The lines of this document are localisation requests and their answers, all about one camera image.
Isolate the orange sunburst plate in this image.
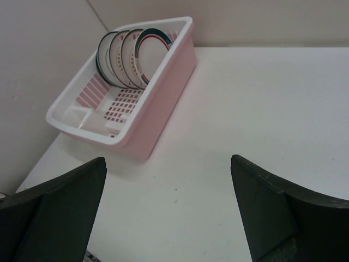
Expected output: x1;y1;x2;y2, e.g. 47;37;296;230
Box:
109;30;137;90
121;28;146;90

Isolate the dark teal patterned plate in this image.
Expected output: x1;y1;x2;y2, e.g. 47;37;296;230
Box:
95;53;110;84

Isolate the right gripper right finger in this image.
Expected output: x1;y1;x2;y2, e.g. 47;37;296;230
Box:
231;154;348;261

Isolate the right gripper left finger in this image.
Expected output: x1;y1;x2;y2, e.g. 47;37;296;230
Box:
1;157;106;261

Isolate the white plate with flower emblem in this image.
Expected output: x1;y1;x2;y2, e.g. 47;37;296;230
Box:
96;32;121;87

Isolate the white plate green red rim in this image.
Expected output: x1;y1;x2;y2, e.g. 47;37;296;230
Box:
134;28;173;86

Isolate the pink plastic dish rack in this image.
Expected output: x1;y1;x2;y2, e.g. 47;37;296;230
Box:
46;16;196;160

